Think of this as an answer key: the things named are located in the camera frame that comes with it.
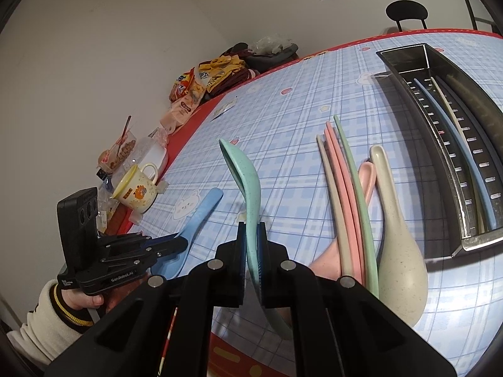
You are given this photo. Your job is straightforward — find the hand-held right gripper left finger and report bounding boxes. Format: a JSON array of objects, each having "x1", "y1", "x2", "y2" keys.
[{"x1": 43, "y1": 222, "x2": 247, "y2": 377}]

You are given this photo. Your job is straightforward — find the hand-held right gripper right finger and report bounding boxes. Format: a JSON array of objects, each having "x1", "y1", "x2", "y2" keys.
[{"x1": 255, "y1": 222, "x2": 458, "y2": 377}]

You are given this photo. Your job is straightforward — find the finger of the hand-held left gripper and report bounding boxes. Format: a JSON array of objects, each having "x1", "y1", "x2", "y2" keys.
[
  {"x1": 99, "y1": 238, "x2": 189, "y2": 272},
  {"x1": 98, "y1": 233, "x2": 178, "y2": 253}
]

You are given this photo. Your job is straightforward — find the blue spoon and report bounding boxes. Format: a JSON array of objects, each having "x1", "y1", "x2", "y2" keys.
[{"x1": 150, "y1": 187, "x2": 224, "y2": 280}]

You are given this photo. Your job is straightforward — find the light green spoon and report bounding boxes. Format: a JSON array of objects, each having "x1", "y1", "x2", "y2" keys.
[{"x1": 218, "y1": 138, "x2": 292, "y2": 339}]

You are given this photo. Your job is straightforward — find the beige chopstick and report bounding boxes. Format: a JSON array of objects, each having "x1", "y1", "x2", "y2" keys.
[
  {"x1": 430, "y1": 76, "x2": 487, "y2": 233},
  {"x1": 316, "y1": 134, "x2": 351, "y2": 276}
]

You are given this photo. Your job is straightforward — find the light green chopstick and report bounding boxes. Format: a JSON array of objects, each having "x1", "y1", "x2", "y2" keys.
[{"x1": 333, "y1": 115, "x2": 380, "y2": 299}]

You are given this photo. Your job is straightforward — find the blue chopstick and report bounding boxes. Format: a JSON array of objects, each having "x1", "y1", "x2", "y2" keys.
[{"x1": 412, "y1": 79, "x2": 496, "y2": 233}]

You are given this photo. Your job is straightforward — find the perforated metal utensil tray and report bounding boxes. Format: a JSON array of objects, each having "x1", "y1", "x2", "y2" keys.
[{"x1": 375, "y1": 42, "x2": 503, "y2": 260}]

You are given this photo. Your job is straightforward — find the person's left forearm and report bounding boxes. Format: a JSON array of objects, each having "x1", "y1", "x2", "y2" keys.
[{"x1": 5, "y1": 279, "x2": 96, "y2": 367}]

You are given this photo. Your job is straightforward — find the person's left hand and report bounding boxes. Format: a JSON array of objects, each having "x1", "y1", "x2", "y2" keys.
[{"x1": 61, "y1": 285, "x2": 132, "y2": 320}]

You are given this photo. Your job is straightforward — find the white mug with yellow rim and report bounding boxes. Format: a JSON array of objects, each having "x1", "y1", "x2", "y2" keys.
[{"x1": 112, "y1": 162, "x2": 160, "y2": 215}]

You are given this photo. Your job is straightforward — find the clear container with snacks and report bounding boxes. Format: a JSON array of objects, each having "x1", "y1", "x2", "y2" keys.
[{"x1": 97, "y1": 115, "x2": 138, "y2": 174}]

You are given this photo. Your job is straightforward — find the white lidded container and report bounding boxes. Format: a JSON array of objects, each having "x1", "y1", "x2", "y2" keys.
[{"x1": 131, "y1": 135, "x2": 170, "y2": 183}]

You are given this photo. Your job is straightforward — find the pink spoon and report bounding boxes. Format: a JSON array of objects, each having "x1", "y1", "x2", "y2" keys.
[{"x1": 308, "y1": 161, "x2": 376, "y2": 284}]

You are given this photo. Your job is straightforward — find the beige spoon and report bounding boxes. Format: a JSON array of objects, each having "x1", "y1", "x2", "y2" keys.
[{"x1": 368, "y1": 144, "x2": 429, "y2": 327}]

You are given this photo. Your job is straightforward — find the small white paper sachets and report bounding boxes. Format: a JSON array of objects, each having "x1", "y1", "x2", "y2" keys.
[{"x1": 211, "y1": 99, "x2": 237, "y2": 121}]

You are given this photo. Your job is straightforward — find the blue plaid table mat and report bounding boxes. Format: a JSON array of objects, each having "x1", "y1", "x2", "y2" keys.
[{"x1": 128, "y1": 28, "x2": 503, "y2": 377}]

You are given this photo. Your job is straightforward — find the orange snack bag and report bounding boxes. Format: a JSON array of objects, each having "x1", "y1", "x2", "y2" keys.
[{"x1": 169, "y1": 68, "x2": 198, "y2": 103}]

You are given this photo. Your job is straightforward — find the maroon garment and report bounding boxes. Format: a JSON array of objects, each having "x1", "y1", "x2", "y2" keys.
[{"x1": 204, "y1": 42, "x2": 257, "y2": 96}]

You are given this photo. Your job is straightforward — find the yellow printed garment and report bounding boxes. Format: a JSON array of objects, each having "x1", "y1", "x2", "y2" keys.
[{"x1": 198, "y1": 55, "x2": 245, "y2": 88}]

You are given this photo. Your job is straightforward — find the dark grey stool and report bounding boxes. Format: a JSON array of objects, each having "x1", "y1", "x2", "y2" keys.
[{"x1": 244, "y1": 45, "x2": 300, "y2": 72}]

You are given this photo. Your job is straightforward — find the clear plastic bag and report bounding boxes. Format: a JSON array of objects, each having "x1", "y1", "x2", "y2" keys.
[{"x1": 251, "y1": 35, "x2": 294, "y2": 54}]

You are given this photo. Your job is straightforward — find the black round-back chair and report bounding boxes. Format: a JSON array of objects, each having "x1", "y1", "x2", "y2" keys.
[{"x1": 384, "y1": 0, "x2": 430, "y2": 32}]

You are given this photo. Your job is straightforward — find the black metal frame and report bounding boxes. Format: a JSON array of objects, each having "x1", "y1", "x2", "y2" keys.
[{"x1": 460, "y1": 0, "x2": 498, "y2": 33}]

